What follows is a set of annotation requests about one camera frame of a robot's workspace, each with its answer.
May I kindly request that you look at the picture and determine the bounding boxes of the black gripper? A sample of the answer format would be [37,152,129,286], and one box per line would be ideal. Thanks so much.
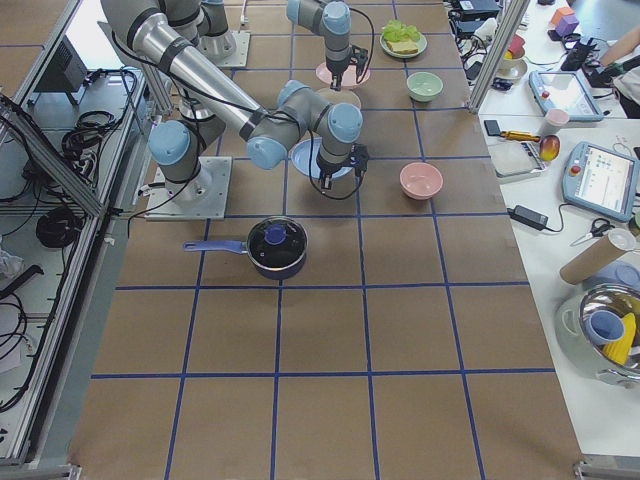
[327,45,370,90]
[317,143,370,193]

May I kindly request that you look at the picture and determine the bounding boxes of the pink plate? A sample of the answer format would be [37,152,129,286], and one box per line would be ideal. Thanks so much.
[315,62,371,90]

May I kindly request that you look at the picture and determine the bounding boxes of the blue plate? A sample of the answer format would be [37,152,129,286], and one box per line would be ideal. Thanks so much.
[289,137,322,180]

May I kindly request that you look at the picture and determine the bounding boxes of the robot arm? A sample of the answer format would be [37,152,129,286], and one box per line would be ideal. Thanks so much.
[286,0,370,91]
[102,1,369,194]

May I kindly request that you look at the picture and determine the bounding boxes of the green lettuce leaf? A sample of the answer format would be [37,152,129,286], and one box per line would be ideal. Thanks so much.
[382,20,420,42]

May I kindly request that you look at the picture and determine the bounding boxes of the cream plate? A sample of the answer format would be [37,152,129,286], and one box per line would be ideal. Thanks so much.
[316,87,361,109]

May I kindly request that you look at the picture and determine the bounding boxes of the bread slice on plate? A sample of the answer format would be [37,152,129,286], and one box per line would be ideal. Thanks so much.
[386,40,418,55]

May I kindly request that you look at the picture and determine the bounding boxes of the green plate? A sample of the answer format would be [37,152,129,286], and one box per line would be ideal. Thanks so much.
[380,33,428,59]

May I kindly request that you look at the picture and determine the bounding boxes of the pink bowl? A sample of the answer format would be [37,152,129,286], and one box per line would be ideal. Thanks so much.
[399,162,444,200]

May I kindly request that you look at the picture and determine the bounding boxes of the green bowl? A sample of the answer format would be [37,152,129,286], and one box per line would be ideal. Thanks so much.
[406,72,444,102]

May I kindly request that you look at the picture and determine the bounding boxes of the dark blue pot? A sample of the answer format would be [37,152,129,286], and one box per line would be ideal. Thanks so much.
[183,216,308,280]

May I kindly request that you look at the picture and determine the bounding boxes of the black phone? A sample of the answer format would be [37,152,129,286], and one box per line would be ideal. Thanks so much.
[483,119,502,137]

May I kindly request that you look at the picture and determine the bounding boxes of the white bowl with fruit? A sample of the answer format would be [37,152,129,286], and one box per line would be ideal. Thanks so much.
[495,57,528,81]

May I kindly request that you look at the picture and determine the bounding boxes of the silver kitchen scale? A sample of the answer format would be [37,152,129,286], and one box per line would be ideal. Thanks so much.
[489,141,547,183]

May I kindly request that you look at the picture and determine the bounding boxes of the black power adapter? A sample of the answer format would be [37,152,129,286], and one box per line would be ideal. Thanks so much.
[507,205,548,231]

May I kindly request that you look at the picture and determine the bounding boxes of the red yellow mango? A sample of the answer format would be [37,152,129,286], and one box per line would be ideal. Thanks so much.
[539,135,560,162]

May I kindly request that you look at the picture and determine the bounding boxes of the white paper cup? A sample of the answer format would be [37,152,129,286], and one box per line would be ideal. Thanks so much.
[539,108,570,137]

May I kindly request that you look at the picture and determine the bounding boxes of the left teach pendant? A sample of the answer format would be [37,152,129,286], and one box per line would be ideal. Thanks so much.
[528,71,604,122]

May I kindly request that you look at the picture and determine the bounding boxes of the teach pendant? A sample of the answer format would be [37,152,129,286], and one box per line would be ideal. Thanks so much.
[528,71,604,122]
[562,142,639,222]

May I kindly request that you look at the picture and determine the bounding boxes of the right teach pendant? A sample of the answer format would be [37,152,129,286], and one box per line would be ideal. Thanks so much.
[562,142,639,222]

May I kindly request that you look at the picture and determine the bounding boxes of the scissors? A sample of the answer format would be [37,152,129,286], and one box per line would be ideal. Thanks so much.
[570,217,615,247]

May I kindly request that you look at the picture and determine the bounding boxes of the cardboard tube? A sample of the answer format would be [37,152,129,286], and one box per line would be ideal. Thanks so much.
[559,228,636,285]

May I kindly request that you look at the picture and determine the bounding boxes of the steel mixing bowl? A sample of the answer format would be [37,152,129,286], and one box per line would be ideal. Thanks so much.
[555,284,639,388]

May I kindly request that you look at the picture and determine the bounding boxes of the blue cup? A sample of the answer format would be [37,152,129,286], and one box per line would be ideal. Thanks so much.
[584,310,624,346]

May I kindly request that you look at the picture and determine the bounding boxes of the yellow corn cob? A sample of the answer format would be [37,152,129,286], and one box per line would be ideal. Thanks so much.
[602,313,636,365]

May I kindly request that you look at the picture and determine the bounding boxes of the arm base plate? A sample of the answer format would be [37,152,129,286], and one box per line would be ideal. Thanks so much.
[144,156,232,221]
[214,30,251,69]

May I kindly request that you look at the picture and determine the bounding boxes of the orange handled tool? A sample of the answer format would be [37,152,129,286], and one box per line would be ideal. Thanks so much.
[500,130,541,142]

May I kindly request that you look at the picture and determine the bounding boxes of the aluminium frame post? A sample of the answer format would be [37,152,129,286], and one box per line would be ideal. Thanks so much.
[467,0,529,114]

